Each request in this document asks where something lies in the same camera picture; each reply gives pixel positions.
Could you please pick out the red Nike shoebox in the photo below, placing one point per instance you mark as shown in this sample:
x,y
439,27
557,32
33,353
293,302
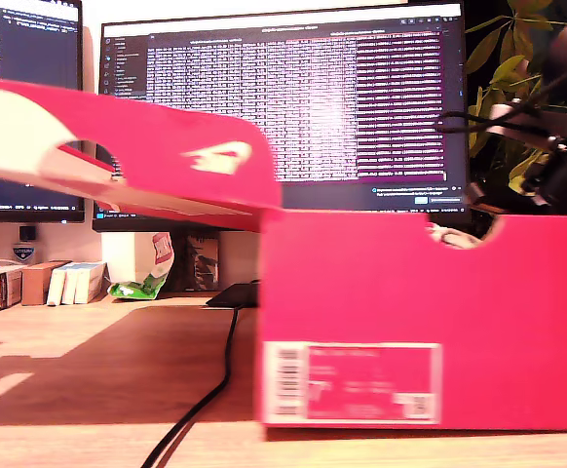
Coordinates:
x,y
386,292

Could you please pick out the white box with blue lid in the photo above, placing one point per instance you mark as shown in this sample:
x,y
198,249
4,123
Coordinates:
x,y
91,285

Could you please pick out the slim white box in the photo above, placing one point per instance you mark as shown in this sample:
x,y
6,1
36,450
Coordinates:
x,y
70,290
54,290

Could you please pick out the brown cardboard box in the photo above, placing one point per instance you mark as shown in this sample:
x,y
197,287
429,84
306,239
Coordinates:
x,y
35,287

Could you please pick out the flat black device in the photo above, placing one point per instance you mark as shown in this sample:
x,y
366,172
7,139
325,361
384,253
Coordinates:
x,y
235,295

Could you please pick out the dark printed package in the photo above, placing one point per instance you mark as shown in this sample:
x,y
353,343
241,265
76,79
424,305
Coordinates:
x,y
203,263

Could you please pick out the wide computer monitor with terminal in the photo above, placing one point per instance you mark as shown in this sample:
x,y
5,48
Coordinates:
x,y
337,97

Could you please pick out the green and white snack bag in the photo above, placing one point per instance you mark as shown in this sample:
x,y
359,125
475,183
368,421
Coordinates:
x,y
142,287

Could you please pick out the small black cube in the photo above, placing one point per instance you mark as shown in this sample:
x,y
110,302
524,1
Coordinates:
x,y
27,233

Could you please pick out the shield-shaped badge sticker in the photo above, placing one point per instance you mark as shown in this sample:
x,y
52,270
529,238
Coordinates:
x,y
23,252

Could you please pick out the green leafy houseplant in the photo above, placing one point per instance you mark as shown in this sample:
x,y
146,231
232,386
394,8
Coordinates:
x,y
507,68

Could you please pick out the dark computer monitor with code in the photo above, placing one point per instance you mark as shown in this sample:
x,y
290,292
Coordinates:
x,y
35,49

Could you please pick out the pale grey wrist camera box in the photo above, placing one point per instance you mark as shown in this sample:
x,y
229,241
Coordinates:
x,y
512,124

